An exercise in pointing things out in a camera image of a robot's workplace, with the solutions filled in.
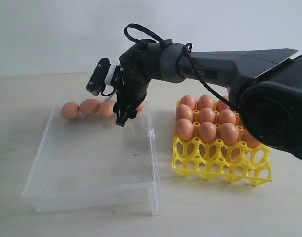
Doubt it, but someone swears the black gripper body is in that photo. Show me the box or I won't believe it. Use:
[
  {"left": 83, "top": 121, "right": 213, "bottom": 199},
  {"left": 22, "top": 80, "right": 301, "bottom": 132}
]
[{"left": 113, "top": 70, "right": 150, "bottom": 116}]

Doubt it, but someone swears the brown egg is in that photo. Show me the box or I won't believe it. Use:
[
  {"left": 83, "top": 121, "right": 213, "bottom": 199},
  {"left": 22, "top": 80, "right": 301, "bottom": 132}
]
[
  {"left": 80, "top": 98, "right": 101, "bottom": 115},
  {"left": 98, "top": 99, "right": 115, "bottom": 118},
  {"left": 216, "top": 100, "right": 231, "bottom": 112},
  {"left": 136, "top": 102, "right": 144, "bottom": 113},
  {"left": 175, "top": 104, "right": 194, "bottom": 122},
  {"left": 241, "top": 130, "right": 261, "bottom": 148},
  {"left": 61, "top": 102, "right": 79, "bottom": 120},
  {"left": 198, "top": 121, "right": 217, "bottom": 143},
  {"left": 179, "top": 95, "right": 196, "bottom": 110},
  {"left": 217, "top": 109, "right": 237, "bottom": 125},
  {"left": 197, "top": 108, "right": 216, "bottom": 123},
  {"left": 175, "top": 118, "right": 195, "bottom": 141},
  {"left": 219, "top": 122, "right": 240, "bottom": 146},
  {"left": 197, "top": 94, "right": 214, "bottom": 110}
]

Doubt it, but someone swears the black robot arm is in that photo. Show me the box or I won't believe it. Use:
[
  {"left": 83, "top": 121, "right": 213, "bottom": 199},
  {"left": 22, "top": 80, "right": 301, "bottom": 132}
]
[{"left": 114, "top": 39, "right": 302, "bottom": 156}]

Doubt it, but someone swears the yellow plastic egg rack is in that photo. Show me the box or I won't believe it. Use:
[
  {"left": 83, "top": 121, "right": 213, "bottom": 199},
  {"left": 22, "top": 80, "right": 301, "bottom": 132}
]
[{"left": 171, "top": 98, "right": 275, "bottom": 186}]

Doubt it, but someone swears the clear plastic tray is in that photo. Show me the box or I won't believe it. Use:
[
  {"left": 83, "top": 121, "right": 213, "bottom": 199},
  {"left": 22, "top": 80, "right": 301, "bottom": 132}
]
[{"left": 22, "top": 91, "right": 161, "bottom": 216}]

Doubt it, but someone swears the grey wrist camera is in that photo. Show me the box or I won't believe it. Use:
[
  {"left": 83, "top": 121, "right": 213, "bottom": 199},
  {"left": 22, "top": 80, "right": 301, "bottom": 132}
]
[{"left": 86, "top": 58, "right": 122, "bottom": 97}]

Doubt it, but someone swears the black cable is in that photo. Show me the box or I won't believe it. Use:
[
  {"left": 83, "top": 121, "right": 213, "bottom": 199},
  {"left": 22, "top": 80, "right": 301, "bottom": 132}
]
[{"left": 100, "top": 23, "right": 302, "bottom": 165}]

